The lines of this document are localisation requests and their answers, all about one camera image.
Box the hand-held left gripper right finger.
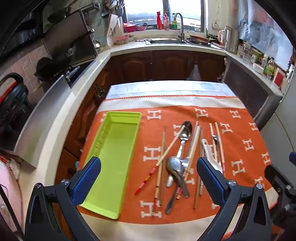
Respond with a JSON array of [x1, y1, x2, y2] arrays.
[[196, 157, 272, 241]]

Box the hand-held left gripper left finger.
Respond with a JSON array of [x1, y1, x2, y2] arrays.
[[24, 156, 102, 241]]

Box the white ceramic spoon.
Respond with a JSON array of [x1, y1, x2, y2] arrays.
[[201, 138, 223, 176]]

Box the green plastic utensil tray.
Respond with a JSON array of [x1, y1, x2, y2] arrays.
[[79, 111, 142, 220]]

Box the large metal spoon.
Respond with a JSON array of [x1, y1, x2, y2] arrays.
[[166, 156, 190, 199]]

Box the small metal spoon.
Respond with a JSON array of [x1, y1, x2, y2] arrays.
[[211, 134, 220, 160]]

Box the hanging kitchen utensils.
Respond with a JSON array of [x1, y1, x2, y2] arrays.
[[100, 0, 124, 18]]

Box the grey refrigerator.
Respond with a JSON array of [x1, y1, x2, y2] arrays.
[[252, 67, 296, 176]]

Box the orange patterned blanket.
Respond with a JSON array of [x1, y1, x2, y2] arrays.
[[76, 95, 280, 241]]

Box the stainless steel panel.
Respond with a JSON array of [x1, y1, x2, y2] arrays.
[[14, 74, 72, 168]]

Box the red box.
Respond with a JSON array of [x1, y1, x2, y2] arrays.
[[274, 70, 286, 86]]

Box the pink cloth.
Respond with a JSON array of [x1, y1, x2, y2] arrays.
[[0, 148, 23, 232]]

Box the dark metal cabinet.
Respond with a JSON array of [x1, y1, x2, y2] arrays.
[[222, 56, 284, 126]]

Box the green-label bottle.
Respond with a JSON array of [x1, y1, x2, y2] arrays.
[[264, 58, 276, 79]]

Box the white table cover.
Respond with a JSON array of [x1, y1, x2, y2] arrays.
[[107, 81, 236, 100]]

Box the gas stove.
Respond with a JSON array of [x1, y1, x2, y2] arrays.
[[62, 62, 93, 87]]

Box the black and red appliance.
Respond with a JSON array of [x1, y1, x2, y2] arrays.
[[0, 73, 31, 137]]

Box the black wok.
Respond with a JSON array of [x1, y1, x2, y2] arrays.
[[34, 57, 70, 81]]

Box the glass jars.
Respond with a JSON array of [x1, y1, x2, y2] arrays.
[[239, 42, 252, 64]]

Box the dark wooden kitchen cabinets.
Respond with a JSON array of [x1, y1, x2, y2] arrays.
[[54, 50, 228, 186]]

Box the white electric kettle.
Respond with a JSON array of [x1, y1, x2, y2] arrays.
[[217, 25, 240, 55]]

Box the pink-lidded food container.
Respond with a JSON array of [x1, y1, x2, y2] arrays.
[[114, 35, 129, 45]]

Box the red frying pan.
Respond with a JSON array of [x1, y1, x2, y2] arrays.
[[188, 35, 210, 42]]

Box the steel kitchen sink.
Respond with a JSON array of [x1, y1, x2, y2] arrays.
[[145, 38, 188, 45]]

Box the cutting board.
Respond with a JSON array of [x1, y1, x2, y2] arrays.
[[105, 13, 124, 36]]

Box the red plastic basin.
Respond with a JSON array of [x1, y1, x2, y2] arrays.
[[122, 22, 137, 33]]

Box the steel kitchen faucet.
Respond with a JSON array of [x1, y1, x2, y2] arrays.
[[173, 13, 185, 41]]

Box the steel range hood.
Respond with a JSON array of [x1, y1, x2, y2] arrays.
[[42, 2, 97, 35]]

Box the kitchen window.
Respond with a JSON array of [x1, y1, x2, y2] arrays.
[[124, 0, 206, 30]]

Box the plastic wall cover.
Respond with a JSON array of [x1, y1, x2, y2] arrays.
[[238, 0, 294, 70]]

